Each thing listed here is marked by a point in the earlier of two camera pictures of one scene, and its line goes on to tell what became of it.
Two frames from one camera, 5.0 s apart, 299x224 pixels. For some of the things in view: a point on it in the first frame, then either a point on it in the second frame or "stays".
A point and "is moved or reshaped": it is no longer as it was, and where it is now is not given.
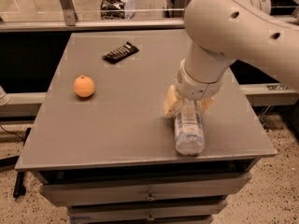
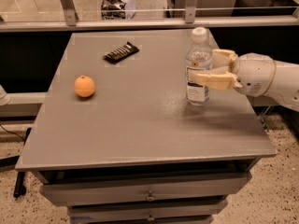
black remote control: [121, 53] stays
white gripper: [195, 89] to [253, 74]
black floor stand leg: [20, 189] stays
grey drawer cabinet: [102, 141] stays
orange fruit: [84, 87] stays
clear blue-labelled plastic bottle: [190, 136] is moved or reshaped
